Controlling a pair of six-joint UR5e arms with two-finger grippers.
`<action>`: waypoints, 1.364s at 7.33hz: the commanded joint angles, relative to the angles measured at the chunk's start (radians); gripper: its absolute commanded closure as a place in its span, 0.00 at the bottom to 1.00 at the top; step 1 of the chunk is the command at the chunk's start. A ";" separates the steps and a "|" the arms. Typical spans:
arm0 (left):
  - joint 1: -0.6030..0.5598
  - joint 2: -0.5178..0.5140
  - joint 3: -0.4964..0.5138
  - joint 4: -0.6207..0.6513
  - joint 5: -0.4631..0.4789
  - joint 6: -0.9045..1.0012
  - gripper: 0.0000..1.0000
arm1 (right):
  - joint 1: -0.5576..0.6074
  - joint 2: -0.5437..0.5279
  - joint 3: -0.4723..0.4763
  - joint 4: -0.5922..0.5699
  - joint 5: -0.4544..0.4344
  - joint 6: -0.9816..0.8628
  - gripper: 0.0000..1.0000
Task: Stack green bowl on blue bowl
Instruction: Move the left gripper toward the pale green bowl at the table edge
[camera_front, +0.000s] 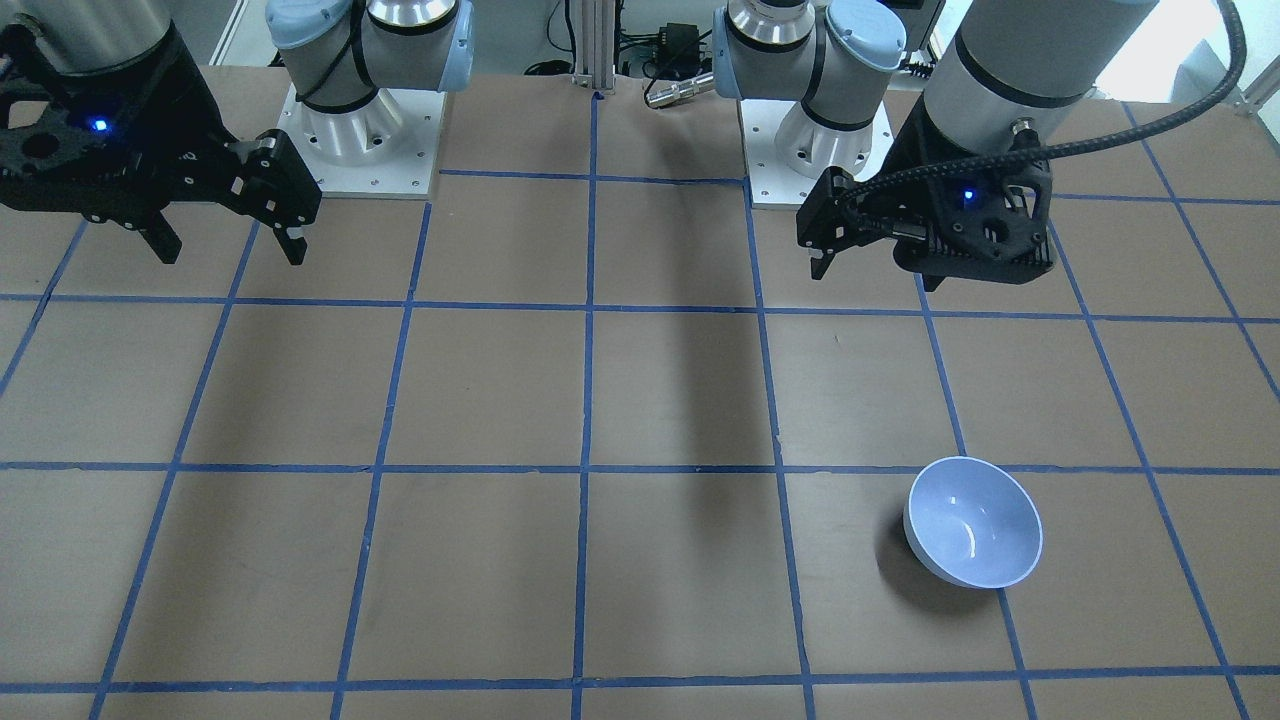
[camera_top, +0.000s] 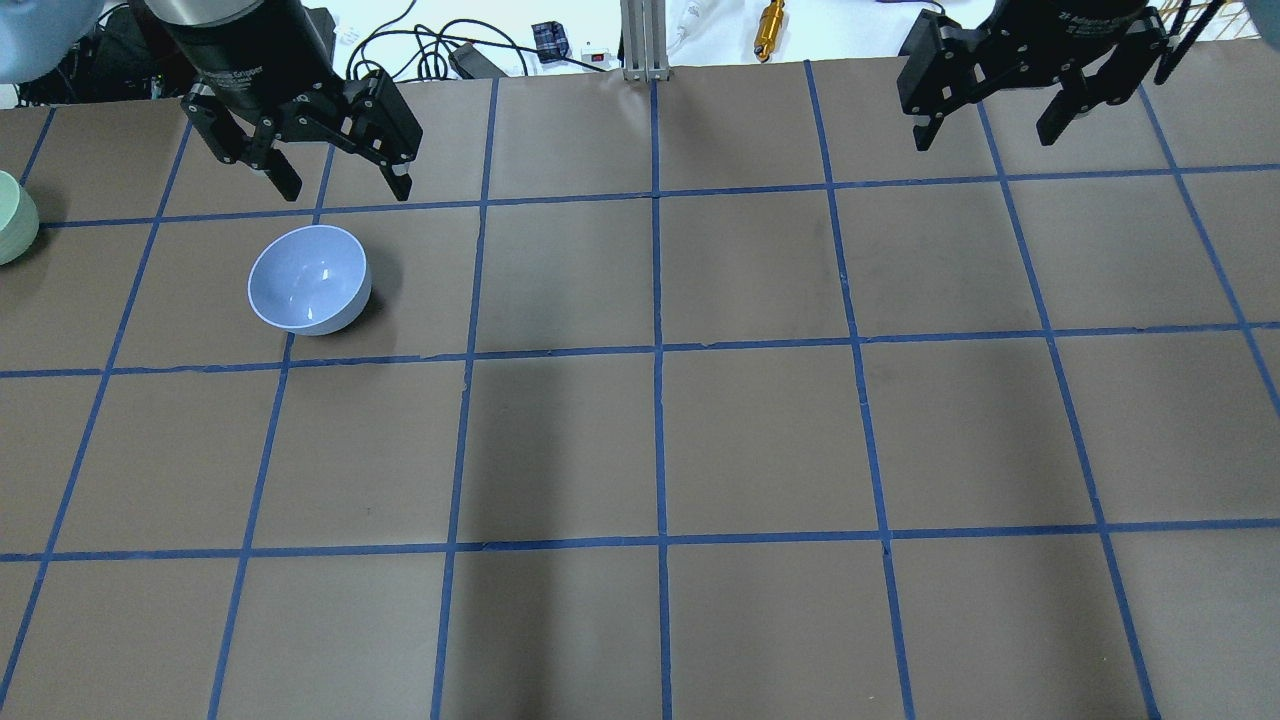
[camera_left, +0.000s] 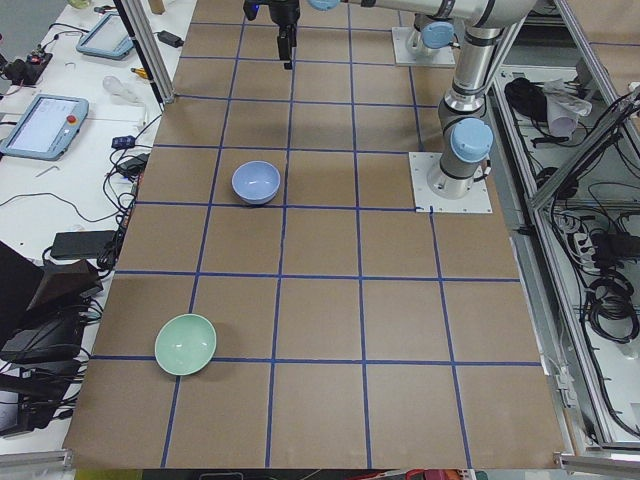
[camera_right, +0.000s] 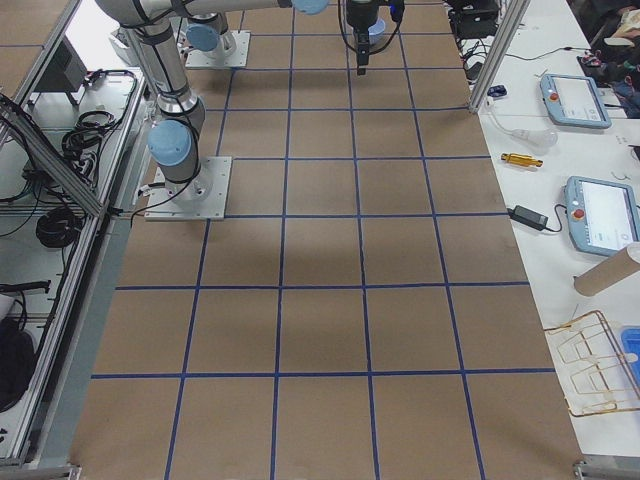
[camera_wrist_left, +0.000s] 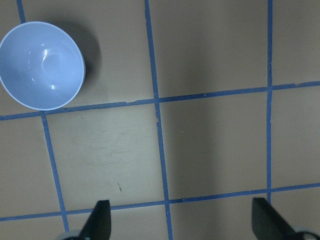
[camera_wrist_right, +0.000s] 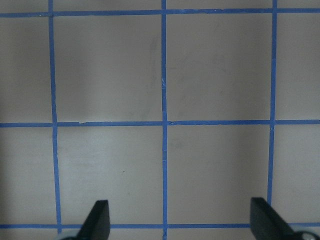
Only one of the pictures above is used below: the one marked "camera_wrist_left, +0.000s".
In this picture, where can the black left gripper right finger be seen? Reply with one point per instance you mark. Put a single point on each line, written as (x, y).
(268, 224)

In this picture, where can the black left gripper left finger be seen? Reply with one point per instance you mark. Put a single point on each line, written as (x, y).
(98, 225)

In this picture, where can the light blue bowl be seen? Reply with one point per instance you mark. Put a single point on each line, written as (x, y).
(41, 66)

